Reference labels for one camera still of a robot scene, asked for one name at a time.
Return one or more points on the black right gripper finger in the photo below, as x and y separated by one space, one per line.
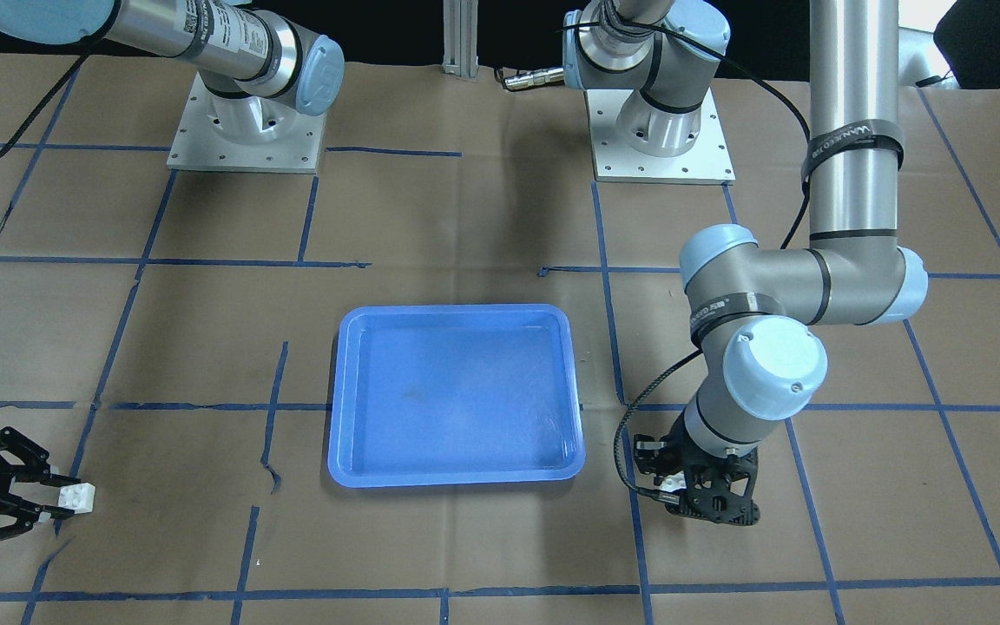
34 466
14 521

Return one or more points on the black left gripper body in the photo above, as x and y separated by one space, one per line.
649 457

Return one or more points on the white block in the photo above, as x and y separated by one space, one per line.
79 498
672 483

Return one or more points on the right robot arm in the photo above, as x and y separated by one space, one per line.
238 49

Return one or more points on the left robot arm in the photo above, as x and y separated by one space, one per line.
752 309

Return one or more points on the blue plastic tray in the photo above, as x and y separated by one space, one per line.
455 395

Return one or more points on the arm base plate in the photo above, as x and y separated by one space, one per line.
241 133
635 143

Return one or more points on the aluminium frame post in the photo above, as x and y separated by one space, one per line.
459 32

